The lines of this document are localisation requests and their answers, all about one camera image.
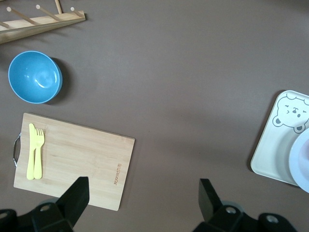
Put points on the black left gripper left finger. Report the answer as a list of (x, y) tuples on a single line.
[(72, 203)]

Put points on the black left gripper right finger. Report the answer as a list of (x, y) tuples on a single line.
[(211, 210)]

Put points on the pale lavender round plate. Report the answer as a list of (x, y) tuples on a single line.
[(300, 164)]

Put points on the bamboo cutting board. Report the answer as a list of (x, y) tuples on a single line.
[(79, 159)]

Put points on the yellow plastic fork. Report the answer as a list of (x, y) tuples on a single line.
[(38, 159)]

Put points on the yellow plastic knife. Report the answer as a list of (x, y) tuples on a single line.
[(31, 145)]

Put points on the cream tray with bear print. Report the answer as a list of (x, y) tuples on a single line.
[(272, 149)]

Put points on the blue bowl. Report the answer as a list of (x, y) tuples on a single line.
[(33, 76)]

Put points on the wooden peg dish rack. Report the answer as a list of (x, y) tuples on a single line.
[(36, 26)]

